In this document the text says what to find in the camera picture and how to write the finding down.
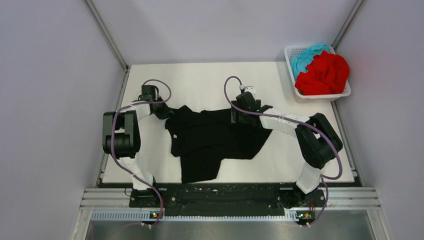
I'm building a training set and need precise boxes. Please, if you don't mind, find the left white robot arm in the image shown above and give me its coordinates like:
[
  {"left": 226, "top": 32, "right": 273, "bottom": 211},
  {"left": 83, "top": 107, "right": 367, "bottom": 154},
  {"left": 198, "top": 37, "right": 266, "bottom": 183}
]
[{"left": 102, "top": 83, "right": 173, "bottom": 207}]

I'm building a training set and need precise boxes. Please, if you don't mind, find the aluminium frame rail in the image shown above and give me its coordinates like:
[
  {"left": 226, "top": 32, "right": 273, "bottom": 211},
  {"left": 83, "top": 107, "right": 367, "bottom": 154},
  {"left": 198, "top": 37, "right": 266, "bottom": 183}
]
[{"left": 79, "top": 187, "right": 381, "bottom": 210}]

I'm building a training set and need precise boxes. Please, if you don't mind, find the black t shirt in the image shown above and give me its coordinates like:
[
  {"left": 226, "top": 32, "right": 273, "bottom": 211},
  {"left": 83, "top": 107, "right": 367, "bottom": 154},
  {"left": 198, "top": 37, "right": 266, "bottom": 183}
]
[{"left": 165, "top": 105, "right": 272, "bottom": 184}]

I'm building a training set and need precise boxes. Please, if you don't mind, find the red t shirt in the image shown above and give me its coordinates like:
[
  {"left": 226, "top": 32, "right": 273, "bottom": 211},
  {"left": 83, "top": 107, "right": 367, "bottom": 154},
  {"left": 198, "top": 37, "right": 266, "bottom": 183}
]
[{"left": 294, "top": 50, "right": 350, "bottom": 96}]

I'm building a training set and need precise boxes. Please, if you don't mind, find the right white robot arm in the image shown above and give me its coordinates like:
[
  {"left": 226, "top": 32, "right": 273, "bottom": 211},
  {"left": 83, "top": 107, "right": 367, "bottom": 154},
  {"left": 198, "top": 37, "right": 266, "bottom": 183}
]
[{"left": 230, "top": 85, "right": 343, "bottom": 206}]

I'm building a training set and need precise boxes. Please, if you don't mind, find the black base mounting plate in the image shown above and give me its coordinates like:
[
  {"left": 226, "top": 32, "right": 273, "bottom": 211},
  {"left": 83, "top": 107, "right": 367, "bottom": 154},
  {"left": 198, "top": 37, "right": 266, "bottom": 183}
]
[{"left": 129, "top": 183, "right": 326, "bottom": 217}]

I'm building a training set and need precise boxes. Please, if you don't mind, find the blue t shirt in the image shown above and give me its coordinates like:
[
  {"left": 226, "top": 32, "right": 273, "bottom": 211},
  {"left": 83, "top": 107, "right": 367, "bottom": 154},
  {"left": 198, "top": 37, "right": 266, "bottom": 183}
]
[{"left": 290, "top": 44, "right": 332, "bottom": 80}]

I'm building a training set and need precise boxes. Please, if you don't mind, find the white plastic basket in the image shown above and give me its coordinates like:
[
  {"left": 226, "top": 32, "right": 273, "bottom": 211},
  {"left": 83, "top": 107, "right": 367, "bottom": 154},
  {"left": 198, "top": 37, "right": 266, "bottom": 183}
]
[{"left": 284, "top": 44, "right": 352, "bottom": 103}]

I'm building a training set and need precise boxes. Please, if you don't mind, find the white slotted cable duct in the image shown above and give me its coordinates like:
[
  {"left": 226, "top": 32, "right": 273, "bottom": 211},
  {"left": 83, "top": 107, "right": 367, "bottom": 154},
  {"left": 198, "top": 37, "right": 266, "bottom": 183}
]
[{"left": 91, "top": 209, "right": 312, "bottom": 222}]

